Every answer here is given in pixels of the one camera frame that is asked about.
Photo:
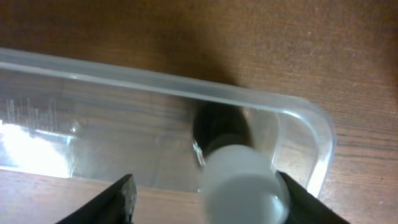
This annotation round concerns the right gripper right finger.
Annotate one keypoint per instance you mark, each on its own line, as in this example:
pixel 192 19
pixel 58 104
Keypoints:
pixel 305 208

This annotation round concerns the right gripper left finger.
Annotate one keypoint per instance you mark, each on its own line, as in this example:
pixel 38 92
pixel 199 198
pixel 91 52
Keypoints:
pixel 113 205

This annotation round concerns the black bottle white cap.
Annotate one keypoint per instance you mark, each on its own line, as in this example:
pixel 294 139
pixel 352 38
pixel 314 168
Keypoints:
pixel 237 183

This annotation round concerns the clear plastic container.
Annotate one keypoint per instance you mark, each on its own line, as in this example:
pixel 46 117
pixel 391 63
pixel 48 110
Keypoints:
pixel 67 118

